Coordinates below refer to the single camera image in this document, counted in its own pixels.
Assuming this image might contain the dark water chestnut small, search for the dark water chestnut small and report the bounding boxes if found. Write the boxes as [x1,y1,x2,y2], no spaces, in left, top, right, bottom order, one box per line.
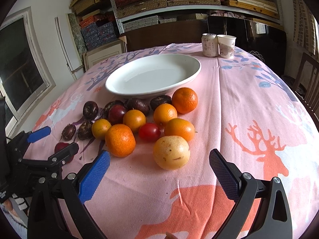
[62,124,76,141]

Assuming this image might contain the small yellow-orange fruit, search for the small yellow-orange fruit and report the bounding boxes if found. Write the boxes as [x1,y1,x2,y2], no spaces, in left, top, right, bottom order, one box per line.
[91,119,111,140]

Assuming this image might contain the large orange tangerine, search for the large orange tangerine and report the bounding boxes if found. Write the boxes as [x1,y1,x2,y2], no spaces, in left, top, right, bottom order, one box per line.
[172,87,198,114]
[105,124,136,158]

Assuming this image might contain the large yellow round fruit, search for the large yellow round fruit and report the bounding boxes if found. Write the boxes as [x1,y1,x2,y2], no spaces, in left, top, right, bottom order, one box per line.
[153,135,190,170]

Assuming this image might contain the small orange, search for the small orange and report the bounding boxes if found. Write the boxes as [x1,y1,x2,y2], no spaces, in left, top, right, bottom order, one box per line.
[123,110,147,133]
[153,103,178,127]
[164,118,195,141]

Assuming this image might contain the dark red plum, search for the dark red plum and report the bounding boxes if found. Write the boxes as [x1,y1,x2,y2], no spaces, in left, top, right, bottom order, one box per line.
[108,104,127,125]

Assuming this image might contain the red cherry tomato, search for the red cherry tomato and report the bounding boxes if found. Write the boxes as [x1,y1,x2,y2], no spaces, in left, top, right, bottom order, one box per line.
[138,122,161,142]

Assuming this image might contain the white framed window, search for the white framed window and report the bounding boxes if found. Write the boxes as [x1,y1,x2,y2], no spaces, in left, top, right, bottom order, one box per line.
[1,7,55,134]

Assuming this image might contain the pink deer print tablecloth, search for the pink deer print tablecloth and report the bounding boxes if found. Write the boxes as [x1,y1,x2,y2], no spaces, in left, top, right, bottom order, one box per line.
[23,42,319,239]

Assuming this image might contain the framed picture leaning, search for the framed picture leaning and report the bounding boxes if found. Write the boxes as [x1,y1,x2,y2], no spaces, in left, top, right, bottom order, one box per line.
[83,36,127,71]

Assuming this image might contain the dark wooden chair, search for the dark wooden chair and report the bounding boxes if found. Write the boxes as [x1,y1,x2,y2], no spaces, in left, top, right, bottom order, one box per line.
[292,53,318,121]

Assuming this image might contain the white oval plate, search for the white oval plate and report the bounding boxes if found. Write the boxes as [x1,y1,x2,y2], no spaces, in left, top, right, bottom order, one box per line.
[105,53,202,98]

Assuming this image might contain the white paper cup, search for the white paper cup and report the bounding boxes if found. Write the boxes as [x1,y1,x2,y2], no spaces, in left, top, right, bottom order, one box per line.
[217,35,236,59]

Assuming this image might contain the pink beverage can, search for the pink beverage can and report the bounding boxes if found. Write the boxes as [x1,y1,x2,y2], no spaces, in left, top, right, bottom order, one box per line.
[202,33,219,57]

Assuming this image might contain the dark wooden cabinet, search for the dark wooden cabinet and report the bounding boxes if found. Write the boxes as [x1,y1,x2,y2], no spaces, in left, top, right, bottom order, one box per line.
[122,20,208,52]

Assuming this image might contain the white metal shelf unit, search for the white metal shelf unit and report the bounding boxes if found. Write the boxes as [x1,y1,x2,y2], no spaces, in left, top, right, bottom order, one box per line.
[105,0,285,34]

